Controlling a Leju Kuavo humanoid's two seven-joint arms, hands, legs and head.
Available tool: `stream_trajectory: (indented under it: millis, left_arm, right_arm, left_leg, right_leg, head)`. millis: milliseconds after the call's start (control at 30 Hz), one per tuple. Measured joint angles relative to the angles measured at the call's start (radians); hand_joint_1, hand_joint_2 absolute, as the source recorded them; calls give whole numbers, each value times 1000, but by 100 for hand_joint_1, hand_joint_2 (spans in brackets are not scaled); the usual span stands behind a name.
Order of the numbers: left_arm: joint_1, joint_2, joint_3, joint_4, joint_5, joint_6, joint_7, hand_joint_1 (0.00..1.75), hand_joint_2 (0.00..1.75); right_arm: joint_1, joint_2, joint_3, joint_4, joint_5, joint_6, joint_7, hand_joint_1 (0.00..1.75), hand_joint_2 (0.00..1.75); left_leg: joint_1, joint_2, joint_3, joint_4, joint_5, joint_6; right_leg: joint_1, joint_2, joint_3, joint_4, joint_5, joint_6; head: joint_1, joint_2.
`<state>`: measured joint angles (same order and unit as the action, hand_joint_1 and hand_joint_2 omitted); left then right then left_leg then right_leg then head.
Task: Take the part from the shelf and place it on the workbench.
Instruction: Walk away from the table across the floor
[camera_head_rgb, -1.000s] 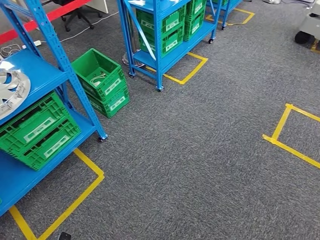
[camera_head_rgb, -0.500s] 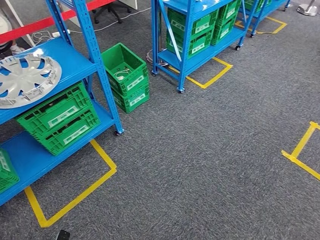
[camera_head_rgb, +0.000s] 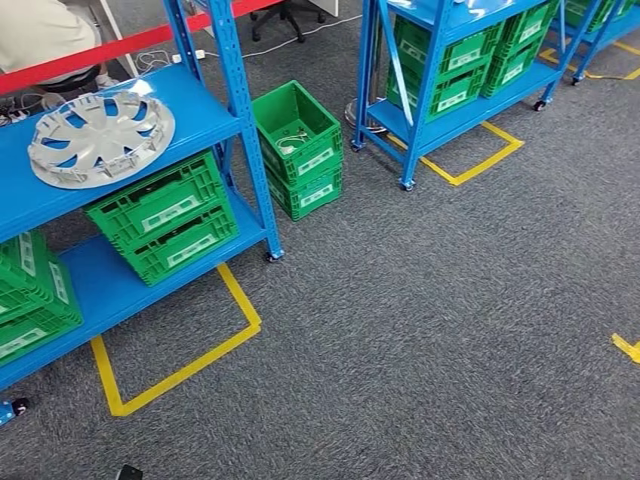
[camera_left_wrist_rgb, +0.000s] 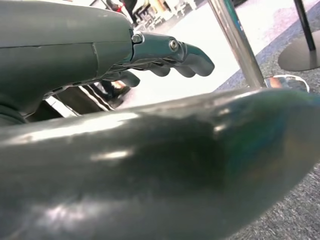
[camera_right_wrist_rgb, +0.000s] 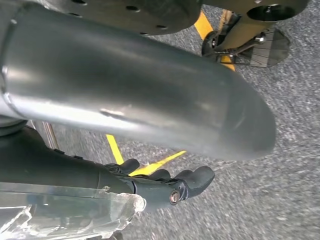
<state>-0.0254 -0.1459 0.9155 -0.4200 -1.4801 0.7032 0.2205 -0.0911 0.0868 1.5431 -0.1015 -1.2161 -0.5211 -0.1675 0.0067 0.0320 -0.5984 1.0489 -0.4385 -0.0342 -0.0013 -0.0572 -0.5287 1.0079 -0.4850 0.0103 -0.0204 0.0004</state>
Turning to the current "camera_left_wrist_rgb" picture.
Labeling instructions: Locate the black stanchion post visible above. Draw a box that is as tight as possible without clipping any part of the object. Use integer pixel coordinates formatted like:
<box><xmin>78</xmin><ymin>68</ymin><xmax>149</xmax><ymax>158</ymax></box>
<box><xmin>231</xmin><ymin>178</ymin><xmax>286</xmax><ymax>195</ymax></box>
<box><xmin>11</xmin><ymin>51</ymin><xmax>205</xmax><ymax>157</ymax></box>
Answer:
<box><xmin>277</xmin><ymin>0</ymin><xmax>320</xmax><ymax>72</ymax></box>

